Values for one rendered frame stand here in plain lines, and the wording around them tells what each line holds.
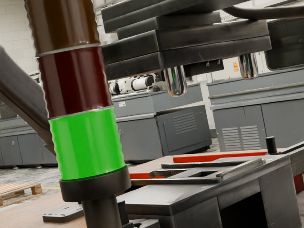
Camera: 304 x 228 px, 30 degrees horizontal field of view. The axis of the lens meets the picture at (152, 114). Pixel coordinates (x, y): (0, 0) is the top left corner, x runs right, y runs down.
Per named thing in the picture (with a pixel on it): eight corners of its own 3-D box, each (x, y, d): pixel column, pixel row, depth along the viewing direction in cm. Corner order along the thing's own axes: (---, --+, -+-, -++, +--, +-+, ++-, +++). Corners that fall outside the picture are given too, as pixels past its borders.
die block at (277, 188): (233, 223, 72) (222, 165, 71) (302, 226, 65) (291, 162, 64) (116, 283, 58) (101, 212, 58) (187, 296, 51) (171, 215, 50)
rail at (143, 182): (136, 199, 66) (132, 178, 65) (226, 201, 56) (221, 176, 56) (132, 201, 65) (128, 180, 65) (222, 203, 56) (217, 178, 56)
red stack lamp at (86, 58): (86, 108, 35) (75, 55, 35) (127, 102, 32) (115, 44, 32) (34, 120, 32) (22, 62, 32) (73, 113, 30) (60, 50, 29)
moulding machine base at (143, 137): (-13, 170, 1167) (-23, 124, 1162) (30, 159, 1233) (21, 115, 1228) (163, 165, 748) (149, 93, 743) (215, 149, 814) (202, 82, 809)
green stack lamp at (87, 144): (97, 164, 35) (87, 111, 35) (139, 162, 32) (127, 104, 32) (47, 180, 32) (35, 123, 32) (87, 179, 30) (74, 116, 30)
